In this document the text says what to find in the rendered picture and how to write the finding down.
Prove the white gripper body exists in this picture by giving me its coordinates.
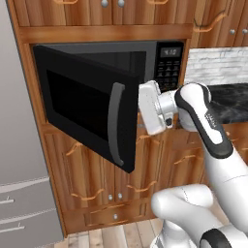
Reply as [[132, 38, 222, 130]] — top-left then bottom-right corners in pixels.
[[138, 79, 168, 137]]

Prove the black microwave oven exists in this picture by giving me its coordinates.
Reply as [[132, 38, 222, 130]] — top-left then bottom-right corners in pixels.
[[42, 40, 186, 95]]

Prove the black microwave door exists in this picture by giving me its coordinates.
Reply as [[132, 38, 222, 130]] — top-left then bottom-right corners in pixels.
[[32, 45, 141, 174]]

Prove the wooden base cupboard door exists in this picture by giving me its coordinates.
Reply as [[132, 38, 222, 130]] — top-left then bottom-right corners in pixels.
[[44, 130, 116, 212], [222, 122, 248, 164], [113, 127, 168, 207], [164, 127, 209, 195]]

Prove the wooden drawer front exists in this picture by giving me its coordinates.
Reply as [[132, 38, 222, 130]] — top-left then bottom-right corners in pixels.
[[63, 201, 157, 234]]

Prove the grey fridge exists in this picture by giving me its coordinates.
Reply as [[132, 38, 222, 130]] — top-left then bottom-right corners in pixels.
[[0, 0, 65, 248]]

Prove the grey microwave door handle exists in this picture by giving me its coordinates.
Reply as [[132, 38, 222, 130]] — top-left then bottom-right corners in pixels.
[[107, 81, 127, 168]]

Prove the wooden wall cupboard door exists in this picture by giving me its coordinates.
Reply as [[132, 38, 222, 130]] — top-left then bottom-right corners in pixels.
[[111, 0, 195, 27], [230, 0, 248, 48], [12, 0, 113, 27], [192, 0, 233, 48]]

